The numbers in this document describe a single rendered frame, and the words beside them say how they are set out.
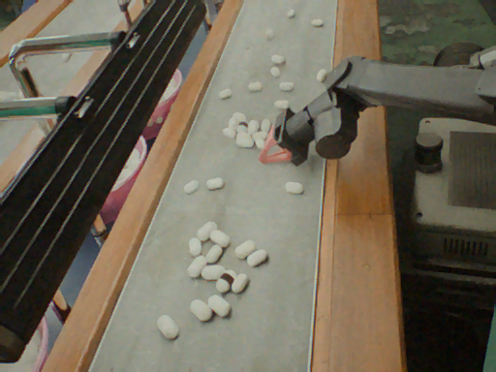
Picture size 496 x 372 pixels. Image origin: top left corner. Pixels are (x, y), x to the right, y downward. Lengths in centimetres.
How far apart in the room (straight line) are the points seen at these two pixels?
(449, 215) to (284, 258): 54
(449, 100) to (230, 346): 43
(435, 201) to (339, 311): 62
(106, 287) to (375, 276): 40
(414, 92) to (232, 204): 40
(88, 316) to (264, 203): 34
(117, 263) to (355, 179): 41
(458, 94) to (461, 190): 71
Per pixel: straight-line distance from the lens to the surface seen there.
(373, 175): 92
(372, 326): 72
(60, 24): 195
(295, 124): 92
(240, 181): 98
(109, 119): 58
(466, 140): 149
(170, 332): 77
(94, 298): 85
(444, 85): 67
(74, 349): 81
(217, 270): 82
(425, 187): 133
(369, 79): 80
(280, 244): 85
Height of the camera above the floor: 137
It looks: 37 degrees down
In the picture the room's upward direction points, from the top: 10 degrees counter-clockwise
